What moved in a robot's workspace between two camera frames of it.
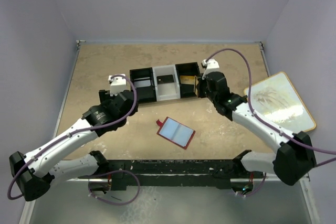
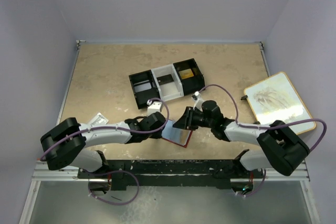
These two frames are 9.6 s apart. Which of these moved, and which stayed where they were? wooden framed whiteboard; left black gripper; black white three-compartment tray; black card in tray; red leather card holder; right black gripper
Moved: left black gripper; right black gripper
Stayed: black card in tray; red leather card holder; black white three-compartment tray; wooden framed whiteboard
